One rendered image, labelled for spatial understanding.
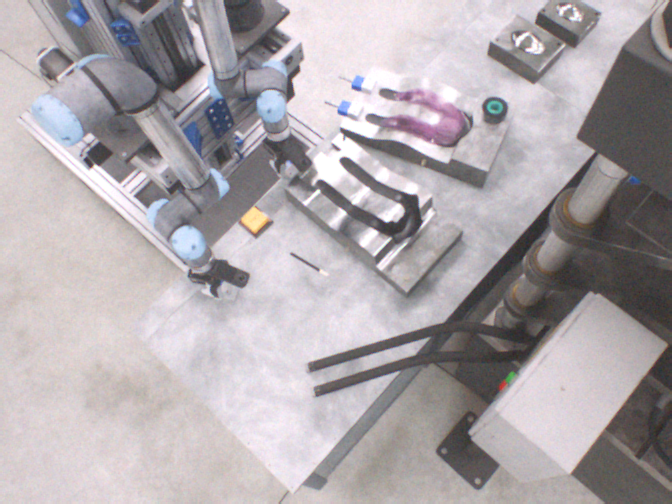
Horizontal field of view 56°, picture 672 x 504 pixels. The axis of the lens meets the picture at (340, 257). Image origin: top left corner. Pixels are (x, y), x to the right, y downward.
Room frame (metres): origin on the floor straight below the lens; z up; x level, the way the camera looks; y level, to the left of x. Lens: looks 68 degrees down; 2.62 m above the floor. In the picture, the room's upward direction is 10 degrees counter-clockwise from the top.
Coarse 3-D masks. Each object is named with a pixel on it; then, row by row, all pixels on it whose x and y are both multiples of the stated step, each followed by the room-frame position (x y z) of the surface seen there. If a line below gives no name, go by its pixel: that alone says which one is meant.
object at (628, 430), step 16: (480, 336) 0.43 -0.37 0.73; (544, 336) 0.39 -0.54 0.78; (528, 352) 0.35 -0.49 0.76; (640, 384) 0.21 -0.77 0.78; (640, 400) 0.16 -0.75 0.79; (656, 400) 0.16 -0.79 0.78; (624, 416) 0.13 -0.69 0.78; (640, 416) 0.12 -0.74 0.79; (608, 432) 0.10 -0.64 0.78; (624, 432) 0.09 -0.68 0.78; (640, 432) 0.08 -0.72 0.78; (656, 432) 0.08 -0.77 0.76; (624, 448) 0.05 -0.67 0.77; (640, 448) 0.04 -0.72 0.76; (640, 464) 0.00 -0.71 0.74; (656, 464) 0.00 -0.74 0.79
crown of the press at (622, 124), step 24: (648, 24) 0.47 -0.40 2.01; (624, 48) 0.44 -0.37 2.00; (648, 48) 0.44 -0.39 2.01; (624, 72) 0.43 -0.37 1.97; (648, 72) 0.41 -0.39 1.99; (600, 96) 0.44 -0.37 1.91; (624, 96) 0.42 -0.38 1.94; (648, 96) 0.40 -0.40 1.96; (600, 120) 0.43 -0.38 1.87; (624, 120) 0.41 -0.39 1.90; (648, 120) 0.39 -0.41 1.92; (600, 144) 0.42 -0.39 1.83; (624, 144) 0.40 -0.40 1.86; (648, 144) 0.38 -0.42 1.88; (624, 168) 0.38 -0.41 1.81; (648, 168) 0.36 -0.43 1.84
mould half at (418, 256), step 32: (320, 160) 1.03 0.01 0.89; (288, 192) 0.95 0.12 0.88; (320, 192) 0.92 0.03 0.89; (352, 192) 0.91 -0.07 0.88; (416, 192) 0.84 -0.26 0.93; (320, 224) 0.84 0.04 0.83; (352, 224) 0.79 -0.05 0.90; (448, 224) 0.76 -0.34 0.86; (384, 256) 0.68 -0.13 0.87; (416, 256) 0.67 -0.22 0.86; (416, 288) 0.59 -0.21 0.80
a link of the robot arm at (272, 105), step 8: (264, 96) 1.07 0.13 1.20; (272, 96) 1.07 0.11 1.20; (280, 96) 1.07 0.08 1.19; (264, 104) 1.05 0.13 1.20; (272, 104) 1.04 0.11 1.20; (280, 104) 1.04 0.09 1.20; (264, 112) 1.03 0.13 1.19; (272, 112) 1.02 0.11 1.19; (280, 112) 1.03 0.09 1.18; (264, 120) 1.03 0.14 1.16; (272, 120) 1.02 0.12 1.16; (280, 120) 1.03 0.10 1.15; (288, 120) 1.06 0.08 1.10; (264, 128) 1.04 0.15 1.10; (272, 128) 1.02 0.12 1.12; (280, 128) 1.02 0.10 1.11
